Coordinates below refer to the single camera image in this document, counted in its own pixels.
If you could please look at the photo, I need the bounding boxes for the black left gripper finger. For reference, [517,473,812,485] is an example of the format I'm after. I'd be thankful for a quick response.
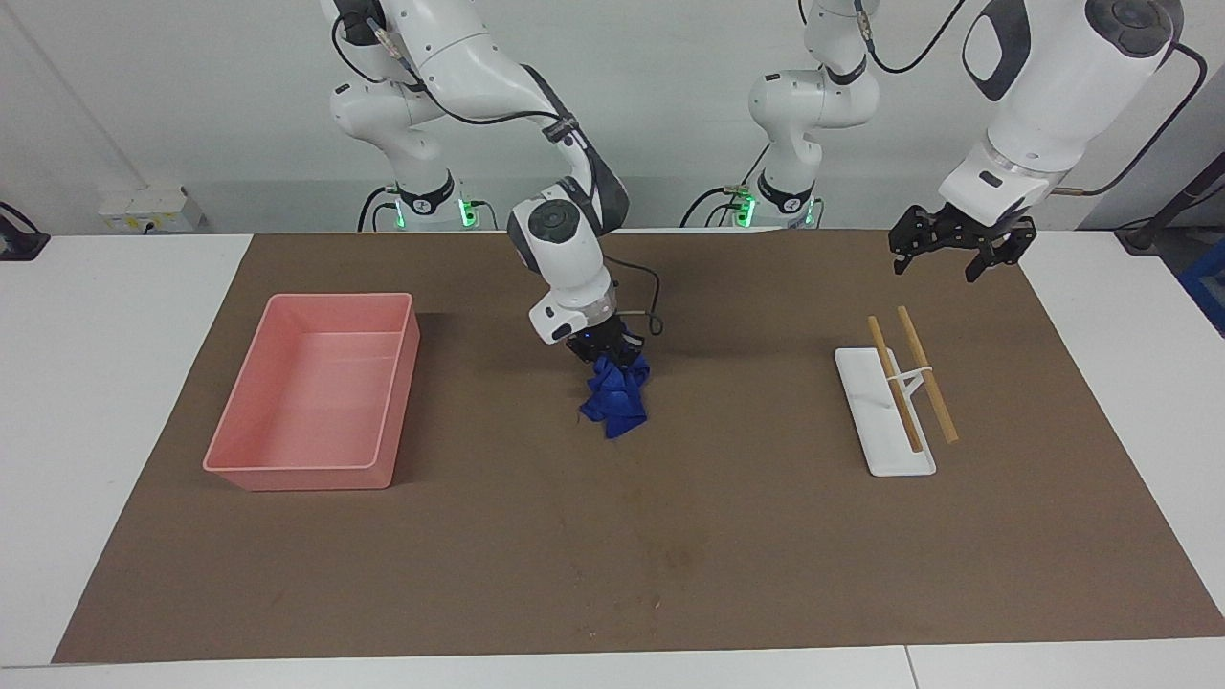
[964,237,1033,284]
[888,226,927,277]

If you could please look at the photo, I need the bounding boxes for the blue cloth towel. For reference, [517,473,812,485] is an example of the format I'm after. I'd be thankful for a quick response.
[578,356,653,440]

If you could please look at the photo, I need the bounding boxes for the white towel rack base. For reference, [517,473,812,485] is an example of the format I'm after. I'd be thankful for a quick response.
[834,346,938,478]

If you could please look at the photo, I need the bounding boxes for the wooden rack rod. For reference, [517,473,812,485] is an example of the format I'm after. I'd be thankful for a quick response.
[867,316,924,455]
[897,305,960,445]

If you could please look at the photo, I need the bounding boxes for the brown table mat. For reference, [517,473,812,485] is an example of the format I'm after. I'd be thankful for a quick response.
[53,228,1225,665]

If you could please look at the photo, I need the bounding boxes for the black tripod stand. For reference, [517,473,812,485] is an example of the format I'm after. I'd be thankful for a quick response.
[1115,151,1225,256]

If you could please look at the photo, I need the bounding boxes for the pink plastic bin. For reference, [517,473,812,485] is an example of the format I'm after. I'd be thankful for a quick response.
[203,293,421,493]

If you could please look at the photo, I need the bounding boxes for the white power strip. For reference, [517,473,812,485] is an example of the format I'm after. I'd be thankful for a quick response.
[98,186,206,234]

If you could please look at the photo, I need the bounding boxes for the black left base cable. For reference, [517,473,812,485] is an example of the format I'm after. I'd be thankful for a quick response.
[680,144,774,229]

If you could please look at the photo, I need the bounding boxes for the black base cable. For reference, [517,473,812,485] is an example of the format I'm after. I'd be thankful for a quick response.
[358,186,401,233]
[680,144,774,229]

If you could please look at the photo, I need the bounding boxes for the blue frame piece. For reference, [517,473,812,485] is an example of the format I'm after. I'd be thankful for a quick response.
[1179,239,1225,338]

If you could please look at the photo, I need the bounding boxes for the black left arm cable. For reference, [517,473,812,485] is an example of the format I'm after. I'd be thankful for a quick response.
[852,0,1209,198]

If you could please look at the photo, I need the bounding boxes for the black right base cable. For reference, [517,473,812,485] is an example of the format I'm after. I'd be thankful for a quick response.
[358,186,401,233]

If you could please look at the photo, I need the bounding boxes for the black clamp mount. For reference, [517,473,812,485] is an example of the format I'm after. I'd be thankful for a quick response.
[0,201,52,261]

